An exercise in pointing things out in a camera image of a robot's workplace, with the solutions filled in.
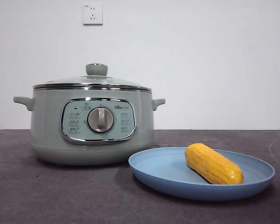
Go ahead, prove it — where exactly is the blue round plate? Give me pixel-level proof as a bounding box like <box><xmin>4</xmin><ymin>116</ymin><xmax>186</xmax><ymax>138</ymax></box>
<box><xmin>128</xmin><ymin>147</ymin><xmax>276</xmax><ymax>202</ymax></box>

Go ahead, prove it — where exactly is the pale green electric steamer pot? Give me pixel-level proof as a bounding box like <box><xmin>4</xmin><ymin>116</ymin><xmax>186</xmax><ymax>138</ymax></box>
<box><xmin>13</xmin><ymin>87</ymin><xmax>166</xmax><ymax>166</ymax></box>

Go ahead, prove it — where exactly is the yellow corn cob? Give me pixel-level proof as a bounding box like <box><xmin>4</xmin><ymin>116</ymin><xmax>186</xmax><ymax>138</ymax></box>
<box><xmin>184</xmin><ymin>143</ymin><xmax>245</xmax><ymax>185</ymax></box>

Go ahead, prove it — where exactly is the white wall socket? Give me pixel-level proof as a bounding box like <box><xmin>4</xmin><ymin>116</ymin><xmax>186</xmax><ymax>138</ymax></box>
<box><xmin>83</xmin><ymin>3</ymin><xmax>104</xmax><ymax>26</ymax></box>

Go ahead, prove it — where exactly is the glass lid with green knob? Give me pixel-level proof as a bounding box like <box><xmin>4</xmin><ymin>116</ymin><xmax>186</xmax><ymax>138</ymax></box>
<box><xmin>32</xmin><ymin>63</ymin><xmax>153</xmax><ymax>92</ymax></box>

